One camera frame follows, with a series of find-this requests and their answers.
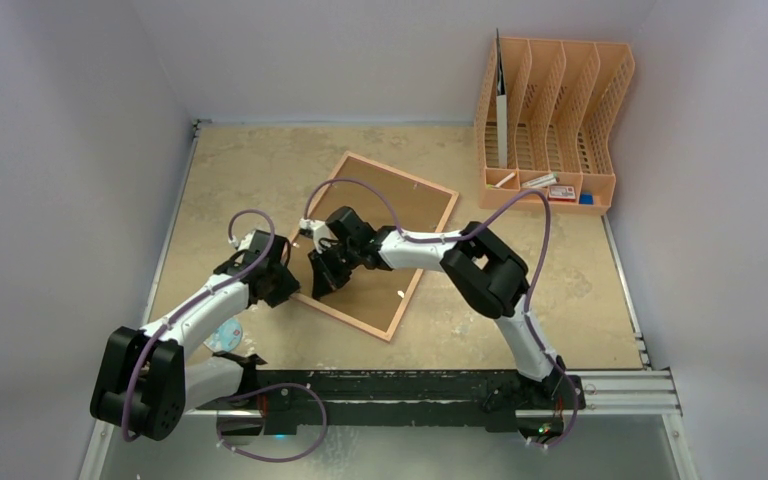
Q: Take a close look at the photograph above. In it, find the pink wooden picture frame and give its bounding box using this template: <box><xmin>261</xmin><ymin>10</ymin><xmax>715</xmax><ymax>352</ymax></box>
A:
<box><xmin>284</xmin><ymin>150</ymin><xmax>461</xmax><ymax>344</ymax></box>

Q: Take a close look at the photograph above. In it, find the brown frame backing board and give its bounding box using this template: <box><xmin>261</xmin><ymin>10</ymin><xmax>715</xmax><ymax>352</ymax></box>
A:
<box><xmin>291</xmin><ymin>157</ymin><xmax>455</xmax><ymax>334</ymax></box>

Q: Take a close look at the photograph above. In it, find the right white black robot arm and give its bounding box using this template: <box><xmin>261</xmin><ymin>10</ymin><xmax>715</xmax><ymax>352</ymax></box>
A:
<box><xmin>299</xmin><ymin>206</ymin><xmax>565</xmax><ymax>407</ymax></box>

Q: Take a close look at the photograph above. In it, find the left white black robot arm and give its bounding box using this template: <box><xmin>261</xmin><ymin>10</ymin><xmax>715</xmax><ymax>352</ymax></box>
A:
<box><xmin>90</xmin><ymin>230</ymin><xmax>300</xmax><ymax>441</ymax></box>

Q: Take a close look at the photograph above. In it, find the blue tape dispenser pack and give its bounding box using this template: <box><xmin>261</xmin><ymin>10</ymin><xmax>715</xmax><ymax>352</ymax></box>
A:
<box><xmin>203</xmin><ymin>317</ymin><xmax>244</xmax><ymax>353</ymax></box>

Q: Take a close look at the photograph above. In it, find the white marker pen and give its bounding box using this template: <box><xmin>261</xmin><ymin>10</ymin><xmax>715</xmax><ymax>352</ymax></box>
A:
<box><xmin>493</xmin><ymin>171</ymin><xmax>517</xmax><ymax>188</ymax></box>

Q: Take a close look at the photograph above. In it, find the red white small box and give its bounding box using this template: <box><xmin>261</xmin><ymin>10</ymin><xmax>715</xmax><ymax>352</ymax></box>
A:
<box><xmin>547</xmin><ymin>185</ymin><xmax>577</xmax><ymax>203</ymax></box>

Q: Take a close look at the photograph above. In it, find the white red glue stick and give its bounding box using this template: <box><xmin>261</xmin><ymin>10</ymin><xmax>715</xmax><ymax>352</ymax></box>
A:
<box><xmin>521</xmin><ymin>173</ymin><xmax>559</xmax><ymax>189</ymax></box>

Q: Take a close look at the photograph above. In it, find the white folder in organizer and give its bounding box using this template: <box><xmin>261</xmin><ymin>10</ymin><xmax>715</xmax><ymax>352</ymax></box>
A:
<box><xmin>495</xmin><ymin>29</ymin><xmax>509</xmax><ymax>169</ymax></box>

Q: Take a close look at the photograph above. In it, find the orange plastic file organizer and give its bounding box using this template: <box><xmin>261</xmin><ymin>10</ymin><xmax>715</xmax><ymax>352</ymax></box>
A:
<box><xmin>473</xmin><ymin>37</ymin><xmax>635</xmax><ymax>216</ymax></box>

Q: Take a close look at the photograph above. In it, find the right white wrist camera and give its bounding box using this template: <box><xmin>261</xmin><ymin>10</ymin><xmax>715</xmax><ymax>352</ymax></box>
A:
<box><xmin>298</xmin><ymin>218</ymin><xmax>333</xmax><ymax>253</ymax></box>

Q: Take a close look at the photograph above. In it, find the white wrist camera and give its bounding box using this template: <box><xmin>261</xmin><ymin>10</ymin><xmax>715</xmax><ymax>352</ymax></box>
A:
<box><xmin>298</xmin><ymin>218</ymin><xmax>333</xmax><ymax>253</ymax></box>
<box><xmin>228</xmin><ymin>230</ymin><xmax>258</xmax><ymax>251</ymax></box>

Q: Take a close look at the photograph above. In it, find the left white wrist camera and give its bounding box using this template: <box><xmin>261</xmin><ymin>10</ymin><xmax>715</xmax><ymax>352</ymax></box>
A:
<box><xmin>228</xmin><ymin>230</ymin><xmax>258</xmax><ymax>251</ymax></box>

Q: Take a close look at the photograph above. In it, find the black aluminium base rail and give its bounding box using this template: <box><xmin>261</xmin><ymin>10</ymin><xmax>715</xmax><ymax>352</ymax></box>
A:
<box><xmin>95</xmin><ymin>367</ymin><xmax>683</xmax><ymax>439</ymax></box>

